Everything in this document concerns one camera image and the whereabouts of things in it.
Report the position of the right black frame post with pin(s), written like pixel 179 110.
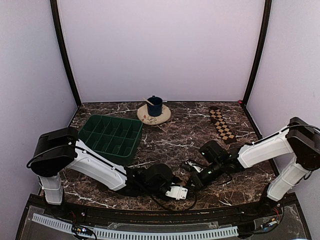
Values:
pixel 258 52

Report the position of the dark blue mug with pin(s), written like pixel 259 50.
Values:
pixel 156 110

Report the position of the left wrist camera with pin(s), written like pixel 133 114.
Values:
pixel 177 192

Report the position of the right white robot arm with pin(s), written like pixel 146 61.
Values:
pixel 297 138

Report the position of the green divided plastic tray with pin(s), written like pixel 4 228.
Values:
pixel 114 138

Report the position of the brown black checkered sock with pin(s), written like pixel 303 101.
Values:
pixel 221 126

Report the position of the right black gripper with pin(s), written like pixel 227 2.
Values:
pixel 198 182

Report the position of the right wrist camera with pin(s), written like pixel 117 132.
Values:
pixel 191 166

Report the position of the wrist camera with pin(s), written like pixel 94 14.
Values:
pixel 191 166
pixel 177 192

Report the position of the black front rail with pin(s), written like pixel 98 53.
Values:
pixel 99 215

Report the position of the left black frame post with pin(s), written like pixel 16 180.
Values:
pixel 63 52

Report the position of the black frame post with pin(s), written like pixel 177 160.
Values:
pixel 258 52
pixel 63 52

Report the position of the plain brown sock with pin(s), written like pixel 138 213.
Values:
pixel 185 181

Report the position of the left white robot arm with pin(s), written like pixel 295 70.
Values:
pixel 60 149

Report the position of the white slotted cable duct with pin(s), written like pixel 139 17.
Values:
pixel 125 231

